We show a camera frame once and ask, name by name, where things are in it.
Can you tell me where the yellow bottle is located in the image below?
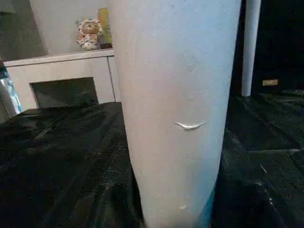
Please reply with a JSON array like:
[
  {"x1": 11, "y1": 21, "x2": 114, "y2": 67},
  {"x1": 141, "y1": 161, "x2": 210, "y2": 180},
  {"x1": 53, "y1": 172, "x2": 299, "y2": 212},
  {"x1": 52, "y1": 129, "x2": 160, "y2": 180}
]
[{"x1": 97, "y1": 7, "x2": 114, "y2": 49}]

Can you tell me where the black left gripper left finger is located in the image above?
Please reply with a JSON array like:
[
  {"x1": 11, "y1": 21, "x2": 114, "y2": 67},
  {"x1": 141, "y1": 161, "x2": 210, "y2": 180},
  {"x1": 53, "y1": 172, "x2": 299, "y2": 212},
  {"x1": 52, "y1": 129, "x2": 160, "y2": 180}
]
[{"x1": 83, "y1": 178, "x2": 144, "y2": 228}]

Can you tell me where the black plastic mat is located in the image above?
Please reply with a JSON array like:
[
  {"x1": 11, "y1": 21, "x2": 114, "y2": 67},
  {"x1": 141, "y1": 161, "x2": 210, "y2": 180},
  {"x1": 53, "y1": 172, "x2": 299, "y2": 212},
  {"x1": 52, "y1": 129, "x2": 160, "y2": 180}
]
[{"x1": 0, "y1": 89, "x2": 304, "y2": 228}]

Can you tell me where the white glass-door cabinet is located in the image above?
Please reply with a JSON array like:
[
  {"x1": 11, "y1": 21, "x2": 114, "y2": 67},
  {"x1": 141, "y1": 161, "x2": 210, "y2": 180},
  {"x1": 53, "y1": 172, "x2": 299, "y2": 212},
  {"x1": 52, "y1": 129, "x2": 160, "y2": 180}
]
[{"x1": 2, "y1": 49, "x2": 122, "y2": 112}]

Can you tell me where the small spotted bear figurine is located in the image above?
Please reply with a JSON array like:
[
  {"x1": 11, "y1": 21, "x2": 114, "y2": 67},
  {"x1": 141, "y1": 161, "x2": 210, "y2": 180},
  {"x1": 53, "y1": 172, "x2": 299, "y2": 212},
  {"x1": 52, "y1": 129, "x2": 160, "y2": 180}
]
[{"x1": 76, "y1": 18, "x2": 104, "y2": 51}]

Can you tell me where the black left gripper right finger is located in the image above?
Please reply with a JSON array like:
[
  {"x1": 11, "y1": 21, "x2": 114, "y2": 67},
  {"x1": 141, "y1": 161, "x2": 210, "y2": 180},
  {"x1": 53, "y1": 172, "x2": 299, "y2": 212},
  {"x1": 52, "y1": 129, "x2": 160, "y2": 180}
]
[{"x1": 210, "y1": 164, "x2": 304, "y2": 228}]

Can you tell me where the white plastic table leg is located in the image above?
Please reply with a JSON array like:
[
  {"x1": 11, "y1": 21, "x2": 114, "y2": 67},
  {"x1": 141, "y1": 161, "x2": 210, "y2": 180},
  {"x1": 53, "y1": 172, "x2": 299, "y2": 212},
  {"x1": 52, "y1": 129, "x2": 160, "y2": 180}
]
[
  {"x1": 241, "y1": 0, "x2": 262, "y2": 98},
  {"x1": 107, "y1": 0, "x2": 243, "y2": 228}
]

